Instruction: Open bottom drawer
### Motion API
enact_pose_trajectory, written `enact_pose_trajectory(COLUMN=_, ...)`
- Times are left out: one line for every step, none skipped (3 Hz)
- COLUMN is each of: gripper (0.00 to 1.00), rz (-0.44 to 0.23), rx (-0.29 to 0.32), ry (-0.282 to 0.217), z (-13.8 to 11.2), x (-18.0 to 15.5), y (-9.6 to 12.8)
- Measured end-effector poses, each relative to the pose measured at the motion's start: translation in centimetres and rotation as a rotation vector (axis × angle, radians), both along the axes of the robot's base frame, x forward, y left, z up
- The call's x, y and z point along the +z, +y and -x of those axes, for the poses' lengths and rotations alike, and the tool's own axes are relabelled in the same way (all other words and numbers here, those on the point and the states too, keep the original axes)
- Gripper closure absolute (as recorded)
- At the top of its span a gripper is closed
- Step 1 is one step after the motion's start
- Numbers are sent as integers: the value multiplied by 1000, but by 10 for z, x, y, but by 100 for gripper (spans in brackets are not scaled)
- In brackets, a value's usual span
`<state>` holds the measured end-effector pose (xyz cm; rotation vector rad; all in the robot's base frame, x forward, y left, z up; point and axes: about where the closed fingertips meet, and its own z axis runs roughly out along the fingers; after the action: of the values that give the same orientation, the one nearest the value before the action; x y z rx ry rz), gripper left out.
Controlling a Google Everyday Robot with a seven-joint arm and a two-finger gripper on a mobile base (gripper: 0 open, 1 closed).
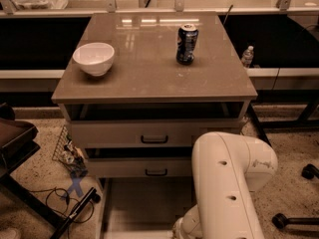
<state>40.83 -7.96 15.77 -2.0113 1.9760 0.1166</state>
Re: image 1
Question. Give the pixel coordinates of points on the grey drawer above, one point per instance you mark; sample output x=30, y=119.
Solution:
x=145, y=133
x=139, y=167
x=143, y=207

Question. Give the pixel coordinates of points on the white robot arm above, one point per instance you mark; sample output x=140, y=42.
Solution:
x=226, y=168

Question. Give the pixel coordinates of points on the grey drawer cabinet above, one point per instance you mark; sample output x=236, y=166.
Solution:
x=146, y=82

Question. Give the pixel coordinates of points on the black table leg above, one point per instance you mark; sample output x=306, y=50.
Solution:
x=260, y=131

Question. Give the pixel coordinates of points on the black chair base right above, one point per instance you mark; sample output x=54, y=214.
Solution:
x=280, y=221

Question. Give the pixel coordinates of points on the dark office chair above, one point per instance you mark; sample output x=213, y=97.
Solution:
x=16, y=146

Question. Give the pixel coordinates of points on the clear plastic water bottle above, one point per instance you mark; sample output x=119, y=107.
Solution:
x=247, y=57

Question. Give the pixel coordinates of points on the white ceramic bowl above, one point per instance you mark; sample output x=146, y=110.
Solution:
x=94, y=59

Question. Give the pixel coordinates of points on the dark blue soda can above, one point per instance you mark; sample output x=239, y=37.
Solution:
x=186, y=40

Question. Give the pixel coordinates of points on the wire mesh basket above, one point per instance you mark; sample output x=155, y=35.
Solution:
x=68, y=155

